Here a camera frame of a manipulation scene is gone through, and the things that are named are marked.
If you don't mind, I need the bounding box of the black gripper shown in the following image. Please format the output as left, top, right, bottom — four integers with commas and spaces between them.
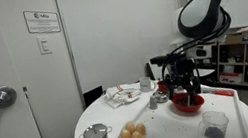
161, 56, 205, 111

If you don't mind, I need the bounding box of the red bowl with beans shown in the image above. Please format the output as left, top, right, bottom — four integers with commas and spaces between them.
169, 88, 208, 116

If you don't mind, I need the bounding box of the small flat lidded steel dish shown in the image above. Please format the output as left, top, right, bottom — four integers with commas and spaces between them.
151, 88, 171, 105

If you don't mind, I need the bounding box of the small steel shaker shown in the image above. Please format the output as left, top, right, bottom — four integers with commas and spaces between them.
147, 94, 160, 111

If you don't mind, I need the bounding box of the white side table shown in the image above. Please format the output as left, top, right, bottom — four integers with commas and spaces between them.
196, 65, 217, 79

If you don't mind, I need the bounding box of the white leaning panel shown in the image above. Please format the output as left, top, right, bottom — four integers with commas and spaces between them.
147, 59, 167, 83

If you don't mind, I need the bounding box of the white plastic tray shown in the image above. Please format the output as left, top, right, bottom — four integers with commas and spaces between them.
104, 73, 248, 138

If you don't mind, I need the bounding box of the white mug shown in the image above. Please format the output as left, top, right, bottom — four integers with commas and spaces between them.
137, 74, 158, 95

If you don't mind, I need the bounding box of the white red striped towel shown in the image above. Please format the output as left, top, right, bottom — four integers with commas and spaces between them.
102, 80, 145, 111

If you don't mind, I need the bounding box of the brown cardboard box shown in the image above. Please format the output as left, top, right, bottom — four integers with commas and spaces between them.
222, 31, 246, 47

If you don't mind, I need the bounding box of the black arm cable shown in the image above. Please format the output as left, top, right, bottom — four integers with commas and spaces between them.
151, 5, 243, 99

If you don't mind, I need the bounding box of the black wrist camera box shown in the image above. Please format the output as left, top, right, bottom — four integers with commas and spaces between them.
148, 52, 179, 68

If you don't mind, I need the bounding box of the red handled steel fork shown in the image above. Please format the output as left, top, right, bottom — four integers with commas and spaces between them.
200, 82, 236, 101

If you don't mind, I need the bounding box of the red handled steel knife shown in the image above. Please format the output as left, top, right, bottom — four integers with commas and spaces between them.
203, 84, 236, 102

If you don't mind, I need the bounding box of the black box at wall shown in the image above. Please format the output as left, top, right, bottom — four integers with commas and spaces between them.
81, 85, 107, 110

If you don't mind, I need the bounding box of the white light switch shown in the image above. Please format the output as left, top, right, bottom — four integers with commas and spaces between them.
35, 34, 53, 57

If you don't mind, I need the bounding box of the white wall sign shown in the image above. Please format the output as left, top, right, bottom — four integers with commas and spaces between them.
22, 5, 62, 39

